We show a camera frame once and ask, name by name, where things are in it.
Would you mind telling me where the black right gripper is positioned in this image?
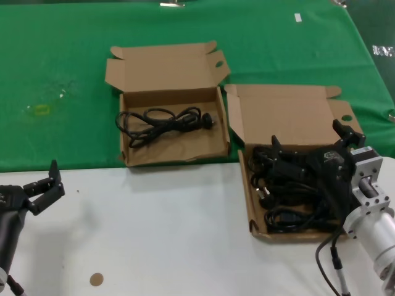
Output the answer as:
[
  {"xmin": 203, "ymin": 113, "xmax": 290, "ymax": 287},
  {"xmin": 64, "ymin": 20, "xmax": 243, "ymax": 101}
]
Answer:
[{"xmin": 270, "ymin": 119, "xmax": 365, "ymax": 224}]

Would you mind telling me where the cable with silver connector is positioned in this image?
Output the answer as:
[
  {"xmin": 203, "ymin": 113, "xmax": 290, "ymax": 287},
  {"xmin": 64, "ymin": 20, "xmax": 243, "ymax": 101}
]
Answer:
[{"xmin": 329, "ymin": 228, "xmax": 351, "ymax": 296}]

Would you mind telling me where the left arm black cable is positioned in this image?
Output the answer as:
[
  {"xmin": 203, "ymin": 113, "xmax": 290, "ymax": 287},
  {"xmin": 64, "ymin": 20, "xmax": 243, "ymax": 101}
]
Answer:
[{"xmin": 6, "ymin": 274, "xmax": 27, "ymax": 296}]

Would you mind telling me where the black power cable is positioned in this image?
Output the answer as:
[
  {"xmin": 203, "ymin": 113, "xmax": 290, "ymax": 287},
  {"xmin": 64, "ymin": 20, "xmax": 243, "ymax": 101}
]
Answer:
[
  {"xmin": 252, "ymin": 178, "xmax": 328, "ymax": 211},
  {"xmin": 264, "ymin": 206, "xmax": 343, "ymax": 234},
  {"xmin": 249, "ymin": 144, "xmax": 309, "ymax": 186},
  {"xmin": 116, "ymin": 106, "xmax": 220, "ymax": 150}
]

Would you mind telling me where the cardboard box with open lid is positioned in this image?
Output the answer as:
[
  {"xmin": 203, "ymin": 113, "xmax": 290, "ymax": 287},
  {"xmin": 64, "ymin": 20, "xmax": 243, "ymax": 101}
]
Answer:
[
  {"xmin": 224, "ymin": 83, "xmax": 365, "ymax": 244},
  {"xmin": 104, "ymin": 39, "xmax": 231, "ymax": 168}
]

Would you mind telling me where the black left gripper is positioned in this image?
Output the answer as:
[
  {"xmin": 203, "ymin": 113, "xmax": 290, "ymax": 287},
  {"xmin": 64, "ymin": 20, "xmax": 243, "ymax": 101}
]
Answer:
[{"xmin": 0, "ymin": 159, "xmax": 65, "ymax": 273}]

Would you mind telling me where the green table cloth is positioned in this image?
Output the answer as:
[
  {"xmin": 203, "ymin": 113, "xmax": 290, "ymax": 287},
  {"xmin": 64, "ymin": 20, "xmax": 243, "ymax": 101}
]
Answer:
[{"xmin": 0, "ymin": 0, "xmax": 395, "ymax": 172}]

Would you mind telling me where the plain black arm cable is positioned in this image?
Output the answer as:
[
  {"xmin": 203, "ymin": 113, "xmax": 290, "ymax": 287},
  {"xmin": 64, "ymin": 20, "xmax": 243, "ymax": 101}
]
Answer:
[{"xmin": 314, "ymin": 228, "xmax": 343, "ymax": 296}]

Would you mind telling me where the crumpled silver foil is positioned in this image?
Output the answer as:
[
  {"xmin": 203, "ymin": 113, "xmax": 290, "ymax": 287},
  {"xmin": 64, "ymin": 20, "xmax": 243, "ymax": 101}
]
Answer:
[{"xmin": 372, "ymin": 45, "xmax": 395, "ymax": 57}]

